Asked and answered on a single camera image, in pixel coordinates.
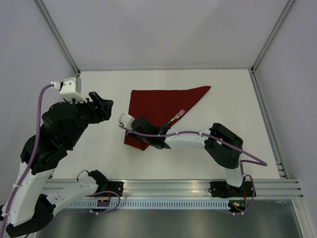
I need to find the white slotted cable duct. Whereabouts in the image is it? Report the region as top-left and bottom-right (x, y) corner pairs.
(68, 199), (230, 210)

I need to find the aluminium frame post right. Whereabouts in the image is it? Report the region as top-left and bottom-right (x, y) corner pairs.
(250, 0), (297, 74)

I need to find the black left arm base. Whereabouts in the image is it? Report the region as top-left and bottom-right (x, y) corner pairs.
(98, 181), (124, 197)

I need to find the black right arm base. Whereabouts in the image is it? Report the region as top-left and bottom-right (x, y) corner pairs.
(208, 181), (255, 198)

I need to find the aluminium frame post left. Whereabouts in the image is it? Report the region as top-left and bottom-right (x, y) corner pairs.
(33, 0), (81, 76)

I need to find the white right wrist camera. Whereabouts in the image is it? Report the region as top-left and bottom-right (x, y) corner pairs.
(118, 113), (135, 130)

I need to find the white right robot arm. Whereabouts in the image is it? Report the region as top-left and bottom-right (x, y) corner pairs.
(127, 117), (244, 196)

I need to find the fork with green handle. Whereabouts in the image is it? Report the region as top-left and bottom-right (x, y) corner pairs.
(161, 109), (186, 129)

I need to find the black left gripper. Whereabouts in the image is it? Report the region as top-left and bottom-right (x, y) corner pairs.
(67, 91), (115, 146)

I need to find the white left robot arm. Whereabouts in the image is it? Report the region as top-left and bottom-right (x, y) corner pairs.
(0, 92), (113, 238)

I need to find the aluminium front rail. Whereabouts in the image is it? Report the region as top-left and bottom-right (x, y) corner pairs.
(122, 179), (304, 199)

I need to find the aluminium frame post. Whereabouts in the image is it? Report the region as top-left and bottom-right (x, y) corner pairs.
(250, 0), (297, 74)
(33, 0), (81, 76)

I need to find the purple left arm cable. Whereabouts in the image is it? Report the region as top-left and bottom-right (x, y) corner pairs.
(0, 84), (122, 220)

